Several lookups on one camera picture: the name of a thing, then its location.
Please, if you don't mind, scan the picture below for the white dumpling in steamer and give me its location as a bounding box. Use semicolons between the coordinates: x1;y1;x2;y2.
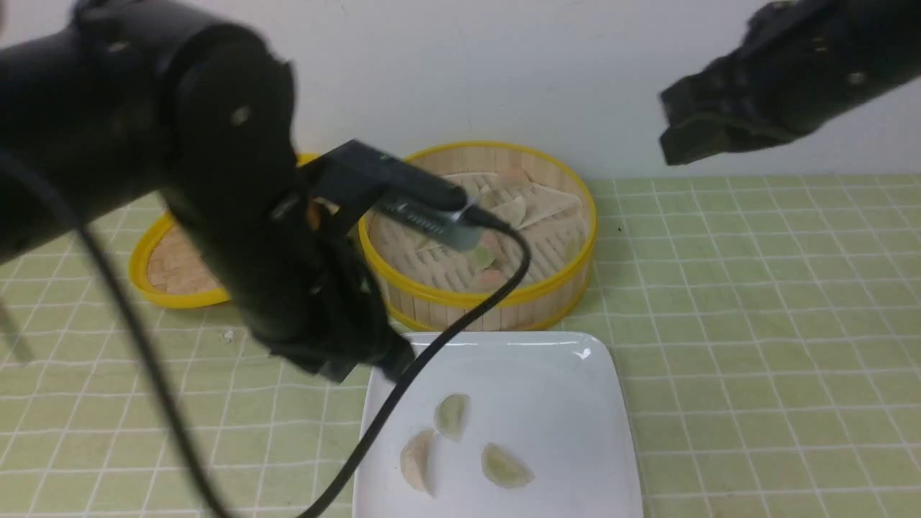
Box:
489;196;527;229

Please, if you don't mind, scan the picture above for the beige dumpling on plate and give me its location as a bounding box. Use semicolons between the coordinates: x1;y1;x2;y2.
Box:
400;427;437;497

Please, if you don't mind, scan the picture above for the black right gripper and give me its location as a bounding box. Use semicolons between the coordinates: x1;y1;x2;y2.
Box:
659;1;864;166

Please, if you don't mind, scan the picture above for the green checkered tablecloth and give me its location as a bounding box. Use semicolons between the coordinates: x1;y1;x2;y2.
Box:
1;175;920;517

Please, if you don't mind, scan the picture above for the green dumpling on plate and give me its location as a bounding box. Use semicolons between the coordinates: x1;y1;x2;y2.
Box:
481;442;534;489

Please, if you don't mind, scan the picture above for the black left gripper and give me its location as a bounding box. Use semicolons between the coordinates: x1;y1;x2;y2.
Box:
254;209;417;383

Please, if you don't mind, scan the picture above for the white square plate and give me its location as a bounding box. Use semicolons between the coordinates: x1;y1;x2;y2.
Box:
353;332;643;517

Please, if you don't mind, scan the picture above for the peach dumpling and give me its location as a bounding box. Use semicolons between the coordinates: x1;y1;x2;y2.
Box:
480;230;506;262

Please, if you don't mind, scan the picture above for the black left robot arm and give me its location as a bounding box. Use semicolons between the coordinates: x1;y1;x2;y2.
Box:
2;1;415;381

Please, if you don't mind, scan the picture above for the white steamer liner paper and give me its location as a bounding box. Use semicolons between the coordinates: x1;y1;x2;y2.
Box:
366;168;583;252

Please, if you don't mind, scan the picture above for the black camera cable left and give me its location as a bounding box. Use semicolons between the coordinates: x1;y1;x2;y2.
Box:
295;205;533;518

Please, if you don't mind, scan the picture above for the pink dumpling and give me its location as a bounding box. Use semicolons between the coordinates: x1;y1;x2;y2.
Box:
471;268;509;293

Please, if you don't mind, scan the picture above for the pale green dumpling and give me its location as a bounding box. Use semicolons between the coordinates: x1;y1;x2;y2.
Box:
434;394;471;442

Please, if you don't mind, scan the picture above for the bamboo steamer basket yellow rim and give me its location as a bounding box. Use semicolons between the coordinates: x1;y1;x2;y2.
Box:
355;141;596;331

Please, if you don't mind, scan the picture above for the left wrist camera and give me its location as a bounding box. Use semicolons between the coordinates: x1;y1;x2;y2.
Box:
297;139;481;250

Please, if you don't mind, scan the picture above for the bamboo steamer lid yellow rim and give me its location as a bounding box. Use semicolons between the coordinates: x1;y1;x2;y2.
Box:
127;211;230;309

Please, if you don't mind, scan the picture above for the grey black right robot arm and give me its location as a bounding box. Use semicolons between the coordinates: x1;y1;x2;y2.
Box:
659;1;920;166

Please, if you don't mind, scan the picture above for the green dumpling centre steamer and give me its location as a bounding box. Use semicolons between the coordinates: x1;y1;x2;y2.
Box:
468;245;496;272

